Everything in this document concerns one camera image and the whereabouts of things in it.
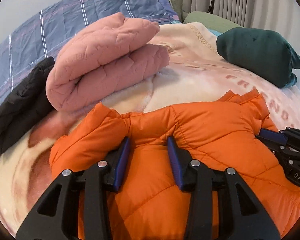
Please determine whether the blue plaid duvet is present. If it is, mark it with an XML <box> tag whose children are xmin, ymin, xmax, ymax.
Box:
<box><xmin>0</xmin><ymin>0</ymin><xmax>180</xmax><ymax>102</ymax></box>

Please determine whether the dark green folded sweatshirt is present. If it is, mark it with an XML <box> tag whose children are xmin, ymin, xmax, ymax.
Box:
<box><xmin>216</xmin><ymin>27</ymin><xmax>300</xmax><ymax>88</ymax></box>

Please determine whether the grey window curtain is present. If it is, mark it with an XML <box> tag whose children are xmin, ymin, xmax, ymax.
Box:
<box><xmin>181</xmin><ymin>0</ymin><xmax>300</xmax><ymax>54</ymax></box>

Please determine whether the cream pink fleece blanket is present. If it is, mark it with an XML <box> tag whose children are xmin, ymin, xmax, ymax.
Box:
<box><xmin>0</xmin><ymin>23</ymin><xmax>300</xmax><ymax>237</ymax></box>

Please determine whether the light green pillow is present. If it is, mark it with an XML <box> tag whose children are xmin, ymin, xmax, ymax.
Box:
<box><xmin>183</xmin><ymin>11</ymin><xmax>242</xmax><ymax>33</ymax></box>

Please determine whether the black jacket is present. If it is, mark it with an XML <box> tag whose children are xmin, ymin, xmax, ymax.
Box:
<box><xmin>0</xmin><ymin>57</ymin><xmax>55</xmax><ymax>154</ymax></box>

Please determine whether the orange puffer jacket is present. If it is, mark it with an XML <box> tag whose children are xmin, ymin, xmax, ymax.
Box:
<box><xmin>48</xmin><ymin>88</ymin><xmax>300</xmax><ymax>240</ymax></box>

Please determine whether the pink folded quilted garment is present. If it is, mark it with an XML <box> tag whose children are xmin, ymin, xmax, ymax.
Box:
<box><xmin>46</xmin><ymin>12</ymin><xmax>170</xmax><ymax>112</ymax></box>

